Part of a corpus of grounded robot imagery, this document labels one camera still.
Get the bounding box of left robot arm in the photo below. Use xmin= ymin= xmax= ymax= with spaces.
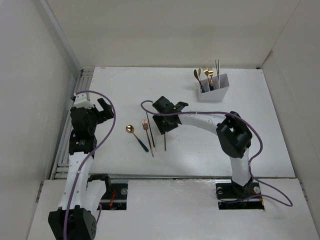
xmin=48 ymin=94 xmax=115 ymax=240

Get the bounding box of gold spoon dark handle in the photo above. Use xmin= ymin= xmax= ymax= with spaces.
xmin=197 ymin=67 xmax=205 ymax=93

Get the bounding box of dark slim chopstick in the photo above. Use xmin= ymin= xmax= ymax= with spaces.
xmin=146 ymin=112 xmax=156 ymax=148

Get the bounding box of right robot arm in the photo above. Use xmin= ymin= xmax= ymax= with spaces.
xmin=152 ymin=96 xmax=253 ymax=199

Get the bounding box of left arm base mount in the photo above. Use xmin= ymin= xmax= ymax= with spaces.
xmin=99 ymin=179 xmax=128 ymax=211

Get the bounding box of grey metal chopstick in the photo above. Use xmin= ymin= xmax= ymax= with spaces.
xmin=163 ymin=134 xmax=167 ymax=151

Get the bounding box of silver metal chopstick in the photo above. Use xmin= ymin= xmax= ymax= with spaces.
xmin=215 ymin=59 xmax=220 ymax=80

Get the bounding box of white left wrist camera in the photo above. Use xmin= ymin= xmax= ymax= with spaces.
xmin=73 ymin=92 xmax=93 ymax=109

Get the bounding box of gold fork green handle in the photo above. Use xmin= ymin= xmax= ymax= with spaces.
xmin=202 ymin=66 xmax=212 ymax=91
xmin=208 ymin=67 xmax=214 ymax=91

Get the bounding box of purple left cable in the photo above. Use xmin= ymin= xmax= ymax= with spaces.
xmin=63 ymin=90 xmax=116 ymax=240

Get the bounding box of white divided utensil container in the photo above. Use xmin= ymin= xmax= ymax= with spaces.
xmin=197 ymin=73 xmax=230 ymax=102

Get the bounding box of gold spoon green handle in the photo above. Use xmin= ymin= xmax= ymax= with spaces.
xmin=125 ymin=124 xmax=149 ymax=153

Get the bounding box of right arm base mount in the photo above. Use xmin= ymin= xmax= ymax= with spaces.
xmin=215 ymin=181 xmax=265 ymax=210

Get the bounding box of rose gold fork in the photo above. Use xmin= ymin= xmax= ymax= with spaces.
xmin=141 ymin=118 xmax=154 ymax=157

